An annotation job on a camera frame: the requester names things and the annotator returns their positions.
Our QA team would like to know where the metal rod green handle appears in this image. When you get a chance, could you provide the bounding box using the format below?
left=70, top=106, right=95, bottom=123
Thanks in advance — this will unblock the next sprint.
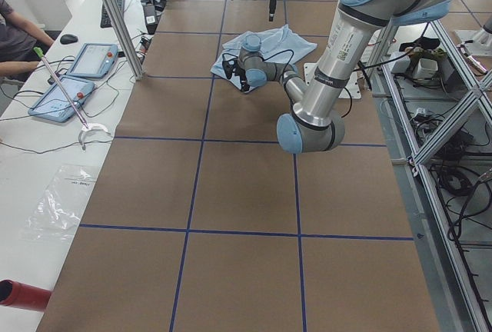
left=33, top=47, right=88, bottom=129

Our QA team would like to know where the white camera mast pedestal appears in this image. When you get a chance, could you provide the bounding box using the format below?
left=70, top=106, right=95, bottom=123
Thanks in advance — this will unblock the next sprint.
left=303, top=62, right=361, bottom=99

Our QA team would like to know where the white curved bracket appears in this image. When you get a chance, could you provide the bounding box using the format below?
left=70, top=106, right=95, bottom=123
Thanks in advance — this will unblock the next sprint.
left=78, top=122, right=111, bottom=151

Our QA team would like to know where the blue teach pendant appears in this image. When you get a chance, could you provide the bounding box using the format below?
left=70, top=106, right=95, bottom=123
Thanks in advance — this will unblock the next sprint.
left=28, top=75, right=95, bottom=123
left=66, top=43, right=118, bottom=79

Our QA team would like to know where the clear plastic bag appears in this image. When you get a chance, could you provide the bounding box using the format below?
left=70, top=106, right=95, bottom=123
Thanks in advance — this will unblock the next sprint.
left=20, top=164, right=101, bottom=243

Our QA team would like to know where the lower blue teach pendant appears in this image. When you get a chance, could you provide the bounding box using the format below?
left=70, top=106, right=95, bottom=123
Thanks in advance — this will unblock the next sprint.
left=28, top=75, right=95, bottom=123

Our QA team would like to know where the aluminium frame post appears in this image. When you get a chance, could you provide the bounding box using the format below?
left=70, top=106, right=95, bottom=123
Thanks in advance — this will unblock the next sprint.
left=102, top=0, right=144, bottom=81

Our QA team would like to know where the black computer mouse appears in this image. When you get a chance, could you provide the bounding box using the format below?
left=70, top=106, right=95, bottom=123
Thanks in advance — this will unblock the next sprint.
left=59, top=34, right=78, bottom=45

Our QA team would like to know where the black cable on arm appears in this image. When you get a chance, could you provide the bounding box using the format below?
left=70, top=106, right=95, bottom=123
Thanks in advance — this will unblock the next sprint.
left=221, top=48, right=354, bottom=118

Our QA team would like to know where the red cylinder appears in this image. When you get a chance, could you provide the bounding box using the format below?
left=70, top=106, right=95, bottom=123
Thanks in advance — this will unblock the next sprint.
left=1, top=280, right=52, bottom=312

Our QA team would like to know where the black box with label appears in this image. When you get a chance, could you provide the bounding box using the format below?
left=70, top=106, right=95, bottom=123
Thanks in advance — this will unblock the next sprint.
left=142, top=4, right=159, bottom=35

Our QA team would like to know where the light blue button-up shirt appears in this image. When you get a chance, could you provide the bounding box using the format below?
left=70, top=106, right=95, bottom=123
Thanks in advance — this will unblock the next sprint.
left=211, top=25, right=317, bottom=93

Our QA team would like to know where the seated person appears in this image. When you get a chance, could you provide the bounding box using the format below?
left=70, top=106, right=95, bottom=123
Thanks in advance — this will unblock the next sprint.
left=1, top=0, right=55, bottom=81

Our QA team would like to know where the black keyboard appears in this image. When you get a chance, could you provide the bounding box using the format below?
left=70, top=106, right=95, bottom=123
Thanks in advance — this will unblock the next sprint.
left=100, top=0, right=126, bottom=28

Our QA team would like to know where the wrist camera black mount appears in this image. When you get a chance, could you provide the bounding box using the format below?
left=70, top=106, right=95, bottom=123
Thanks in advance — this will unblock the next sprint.
left=222, top=59, right=238, bottom=80

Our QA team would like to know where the upper blue teach pendant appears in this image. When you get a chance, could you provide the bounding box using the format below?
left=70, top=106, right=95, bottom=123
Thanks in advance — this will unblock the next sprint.
left=66, top=43, right=118, bottom=79

